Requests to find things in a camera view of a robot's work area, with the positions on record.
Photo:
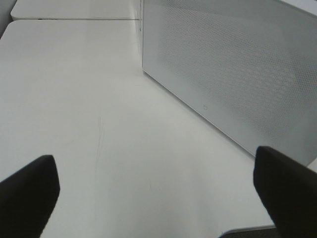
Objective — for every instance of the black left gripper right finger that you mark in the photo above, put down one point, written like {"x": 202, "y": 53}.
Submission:
{"x": 288, "y": 191}

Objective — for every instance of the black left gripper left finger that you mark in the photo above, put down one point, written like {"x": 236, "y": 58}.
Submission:
{"x": 28, "y": 198}

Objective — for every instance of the white microwave door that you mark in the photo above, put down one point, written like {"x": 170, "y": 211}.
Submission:
{"x": 249, "y": 67}

